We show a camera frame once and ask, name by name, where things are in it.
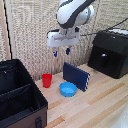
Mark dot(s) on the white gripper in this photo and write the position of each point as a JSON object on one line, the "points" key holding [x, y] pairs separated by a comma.
{"points": [[63, 37]]}

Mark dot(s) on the red plastic cup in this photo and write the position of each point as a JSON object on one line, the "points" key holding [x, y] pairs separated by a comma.
{"points": [[47, 80]]}

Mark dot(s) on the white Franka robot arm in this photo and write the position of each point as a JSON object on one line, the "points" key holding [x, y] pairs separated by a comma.
{"points": [[72, 12]]}

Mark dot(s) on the dark blue book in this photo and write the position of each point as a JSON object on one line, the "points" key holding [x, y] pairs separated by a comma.
{"points": [[76, 76]]}

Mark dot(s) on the blue plastic bowl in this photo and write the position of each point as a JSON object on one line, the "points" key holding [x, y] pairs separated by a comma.
{"points": [[68, 89]]}

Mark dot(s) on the black box appliance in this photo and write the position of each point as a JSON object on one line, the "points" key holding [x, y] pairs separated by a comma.
{"points": [[109, 53]]}

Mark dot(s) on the black fabric storage box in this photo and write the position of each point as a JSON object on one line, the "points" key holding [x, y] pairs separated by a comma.
{"points": [[19, 96]]}

